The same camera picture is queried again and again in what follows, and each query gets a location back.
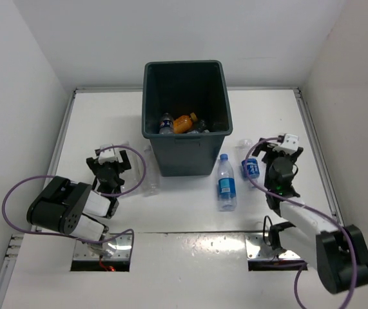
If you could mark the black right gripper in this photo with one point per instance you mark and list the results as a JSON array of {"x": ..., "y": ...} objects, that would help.
[{"x": 289, "y": 157}]

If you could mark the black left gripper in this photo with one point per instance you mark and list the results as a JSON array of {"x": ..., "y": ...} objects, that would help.
[{"x": 93, "y": 163}]

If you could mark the large clear bottle white cap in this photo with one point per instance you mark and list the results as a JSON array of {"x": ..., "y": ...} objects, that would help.
[{"x": 131, "y": 176}]

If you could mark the blue label crushed bottle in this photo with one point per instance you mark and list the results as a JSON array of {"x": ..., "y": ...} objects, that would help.
[{"x": 248, "y": 167}]

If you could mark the blue cap water bottle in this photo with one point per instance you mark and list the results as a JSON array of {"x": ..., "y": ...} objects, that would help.
[{"x": 227, "y": 196}]

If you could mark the small clear bottle white cap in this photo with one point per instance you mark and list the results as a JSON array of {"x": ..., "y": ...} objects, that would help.
[{"x": 151, "y": 181}]

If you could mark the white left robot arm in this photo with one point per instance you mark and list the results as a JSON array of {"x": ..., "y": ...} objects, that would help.
[{"x": 71, "y": 209}]

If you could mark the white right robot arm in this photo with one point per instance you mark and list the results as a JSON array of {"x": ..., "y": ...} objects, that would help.
[{"x": 338, "y": 253}]

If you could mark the pepsi bottle in bin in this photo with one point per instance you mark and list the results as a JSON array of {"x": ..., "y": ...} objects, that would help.
[{"x": 166, "y": 124}]

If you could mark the clear bottles in bin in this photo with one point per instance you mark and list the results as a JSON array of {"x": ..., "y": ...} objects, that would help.
[{"x": 198, "y": 127}]

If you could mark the dark green plastic bin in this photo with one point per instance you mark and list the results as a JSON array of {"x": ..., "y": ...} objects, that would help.
[{"x": 180, "y": 88}]

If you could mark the orange juice bottle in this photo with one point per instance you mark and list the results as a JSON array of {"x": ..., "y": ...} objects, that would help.
[{"x": 184, "y": 123}]

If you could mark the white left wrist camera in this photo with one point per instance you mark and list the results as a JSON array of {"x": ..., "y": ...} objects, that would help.
[{"x": 106, "y": 153}]

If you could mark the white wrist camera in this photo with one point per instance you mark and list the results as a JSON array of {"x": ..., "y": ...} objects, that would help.
[
  {"x": 106, "y": 153},
  {"x": 287, "y": 143}
]

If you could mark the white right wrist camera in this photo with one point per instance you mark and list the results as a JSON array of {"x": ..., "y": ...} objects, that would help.
[{"x": 287, "y": 143}]

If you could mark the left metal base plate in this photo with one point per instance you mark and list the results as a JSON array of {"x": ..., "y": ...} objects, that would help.
[{"x": 118, "y": 249}]

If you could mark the metal base plate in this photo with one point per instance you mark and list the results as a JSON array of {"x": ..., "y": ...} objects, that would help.
[
  {"x": 258, "y": 250},
  {"x": 118, "y": 249}
]

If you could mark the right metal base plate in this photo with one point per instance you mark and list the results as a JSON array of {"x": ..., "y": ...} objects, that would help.
[{"x": 258, "y": 250}]

